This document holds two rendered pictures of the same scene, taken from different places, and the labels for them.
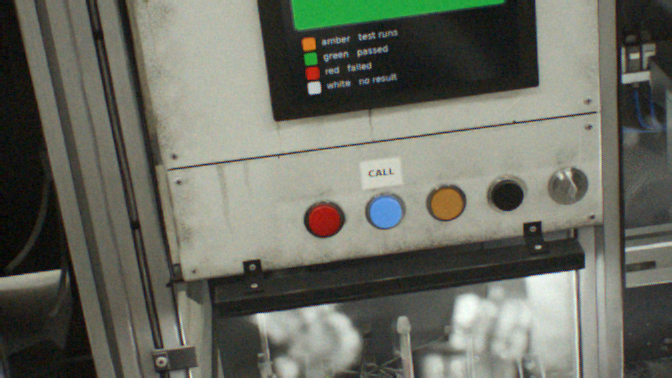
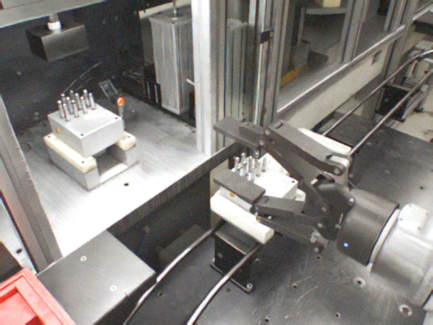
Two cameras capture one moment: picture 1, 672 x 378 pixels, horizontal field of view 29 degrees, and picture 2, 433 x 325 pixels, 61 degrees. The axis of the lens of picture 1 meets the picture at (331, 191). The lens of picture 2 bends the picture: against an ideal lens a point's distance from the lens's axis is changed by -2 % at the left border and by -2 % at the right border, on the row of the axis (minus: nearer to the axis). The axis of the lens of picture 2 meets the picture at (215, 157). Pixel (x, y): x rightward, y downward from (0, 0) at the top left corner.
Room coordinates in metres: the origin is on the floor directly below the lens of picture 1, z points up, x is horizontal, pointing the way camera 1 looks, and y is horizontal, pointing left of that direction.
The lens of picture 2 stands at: (0.71, -0.17, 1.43)
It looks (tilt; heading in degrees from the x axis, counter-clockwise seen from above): 38 degrees down; 313
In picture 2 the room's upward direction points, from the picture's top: straight up
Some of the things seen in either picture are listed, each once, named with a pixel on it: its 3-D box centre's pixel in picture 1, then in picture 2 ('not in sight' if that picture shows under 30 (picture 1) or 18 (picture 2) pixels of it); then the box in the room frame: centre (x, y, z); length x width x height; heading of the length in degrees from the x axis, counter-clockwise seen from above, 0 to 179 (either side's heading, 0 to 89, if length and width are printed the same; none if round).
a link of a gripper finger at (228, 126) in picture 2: not in sight; (241, 132); (0.95, -0.48, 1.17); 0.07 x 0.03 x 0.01; 2
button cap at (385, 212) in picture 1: (385, 210); not in sight; (1.15, -0.05, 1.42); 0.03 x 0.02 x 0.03; 92
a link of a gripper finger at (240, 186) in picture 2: not in sight; (238, 185); (0.95, -0.48, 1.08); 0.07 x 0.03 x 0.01; 2
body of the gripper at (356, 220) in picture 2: not in sight; (345, 215); (0.80, -0.48, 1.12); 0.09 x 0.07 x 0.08; 2
